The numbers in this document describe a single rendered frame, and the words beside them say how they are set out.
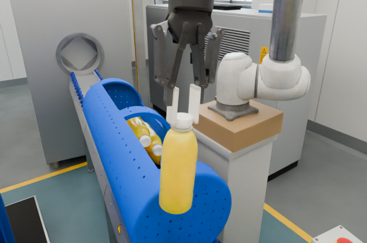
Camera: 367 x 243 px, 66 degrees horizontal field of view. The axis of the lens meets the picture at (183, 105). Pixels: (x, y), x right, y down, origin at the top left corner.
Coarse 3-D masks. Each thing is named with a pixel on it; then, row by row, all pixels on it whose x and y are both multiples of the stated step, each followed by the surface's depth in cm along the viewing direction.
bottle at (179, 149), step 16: (176, 128) 51; (192, 128) 52; (176, 144) 51; (192, 144) 52; (176, 160) 51; (192, 160) 52; (160, 176) 56; (176, 176) 52; (192, 176) 54; (160, 192) 56; (176, 192) 53; (192, 192) 56; (176, 208) 54
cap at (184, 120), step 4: (180, 112) 54; (180, 116) 52; (184, 116) 52; (188, 116) 52; (192, 116) 52; (176, 120) 51; (180, 120) 50; (184, 120) 50; (188, 120) 51; (192, 120) 52; (176, 124) 51; (180, 124) 50; (184, 124) 51; (188, 124) 51; (184, 128) 51
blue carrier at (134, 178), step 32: (96, 96) 124; (128, 96) 146; (96, 128) 107; (128, 128) 91; (160, 128) 122; (128, 160) 79; (128, 192) 71; (224, 192) 74; (128, 224) 68; (160, 224) 68; (192, 224) 73; (224, 224) 79
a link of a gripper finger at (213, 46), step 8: (224, 32) 50; (208, 40) 51; (216, 40) 49; (208, 48) 51; (216, 48) 50; (208, 56) 51; (216, 56) 50; (208, 64) 51; (216, 64) 51; (208, 72) 53; (208, 80) 51
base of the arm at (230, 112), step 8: (216, 96) 144; (216, 104) 134; (248, 104) 131; (216, 112) 133; (224, 112) 129; (232, 112) 128; (240, 112) 128; (248, 112) 130; (256, 112) 132; (232, 120) 125
